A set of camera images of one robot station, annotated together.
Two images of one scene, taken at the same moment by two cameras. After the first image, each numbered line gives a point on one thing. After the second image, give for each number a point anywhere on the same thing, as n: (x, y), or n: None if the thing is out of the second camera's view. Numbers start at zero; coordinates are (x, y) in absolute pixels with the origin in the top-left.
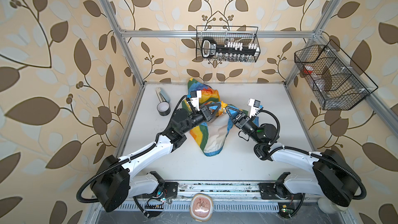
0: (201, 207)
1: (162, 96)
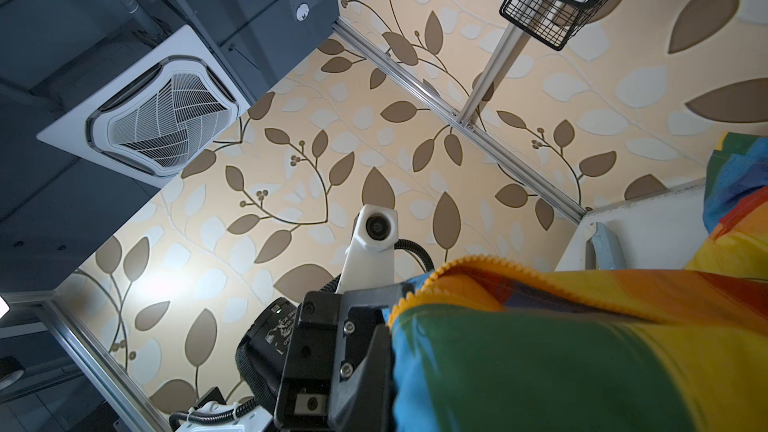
0: None
1: (603, 250)
